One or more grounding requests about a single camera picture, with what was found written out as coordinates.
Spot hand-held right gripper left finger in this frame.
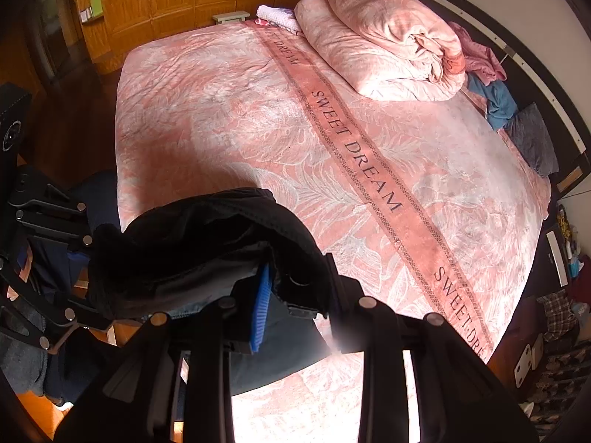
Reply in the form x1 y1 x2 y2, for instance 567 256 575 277
53 263 278 443

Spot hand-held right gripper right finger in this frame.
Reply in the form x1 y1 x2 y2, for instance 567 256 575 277
323 254 541 443

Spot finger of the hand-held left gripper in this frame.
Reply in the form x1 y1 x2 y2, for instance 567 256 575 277
9 164 95 247
0 249 93 356

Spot black quilted pants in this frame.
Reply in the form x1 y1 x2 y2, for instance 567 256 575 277
88 188 352 398

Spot person's left leg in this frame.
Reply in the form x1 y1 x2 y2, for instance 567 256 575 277
44 170 122 409

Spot bed with pink sheet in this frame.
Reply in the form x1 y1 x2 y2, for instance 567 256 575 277
113 21 552 443

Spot plaid cloth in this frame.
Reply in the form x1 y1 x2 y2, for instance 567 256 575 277
536 288 578 342

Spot dark nightstand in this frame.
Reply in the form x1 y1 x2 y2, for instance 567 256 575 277
545 203 591 296

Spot yellow black cloth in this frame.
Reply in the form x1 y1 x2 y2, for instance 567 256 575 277
554 205 571 241

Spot dark patterned curtain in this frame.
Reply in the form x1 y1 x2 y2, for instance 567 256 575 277
526 341 591 430

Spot dark red clothes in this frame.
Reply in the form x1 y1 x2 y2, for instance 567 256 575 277
570 277 591 306

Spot small white step stool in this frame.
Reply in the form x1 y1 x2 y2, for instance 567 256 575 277
212 9 247 25

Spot grey pillow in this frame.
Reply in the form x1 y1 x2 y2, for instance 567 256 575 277
505 102 560 177

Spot blue clothes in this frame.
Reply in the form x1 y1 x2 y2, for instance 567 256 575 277
466 73 518 131

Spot folded pink quilt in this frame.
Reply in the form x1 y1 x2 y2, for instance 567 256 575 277
294 0 466 102

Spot pink clothes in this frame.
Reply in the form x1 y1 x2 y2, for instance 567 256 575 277
445 21 508 81

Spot pink white towel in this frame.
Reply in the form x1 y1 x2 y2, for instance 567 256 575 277
256 4 301 34

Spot dark wooden headboard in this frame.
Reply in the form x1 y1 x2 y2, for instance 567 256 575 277
399 0 591 195

